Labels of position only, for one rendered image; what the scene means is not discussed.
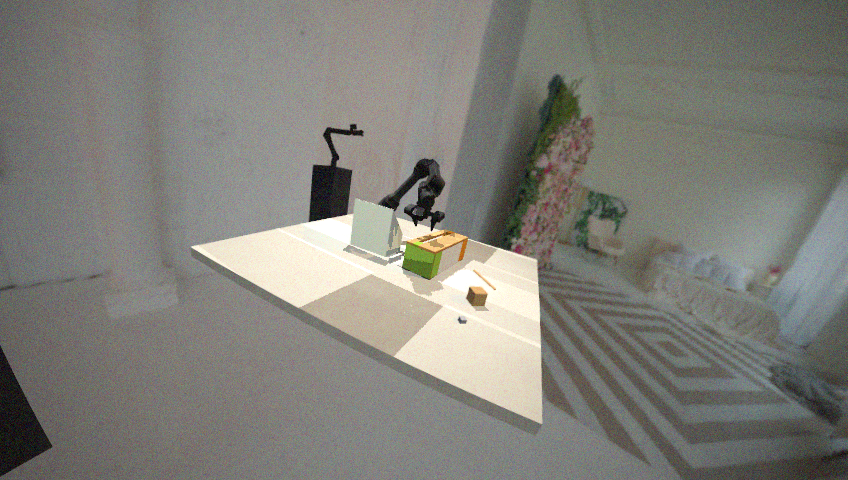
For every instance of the small brown cube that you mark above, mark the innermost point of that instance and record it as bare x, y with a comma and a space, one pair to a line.
477, 296

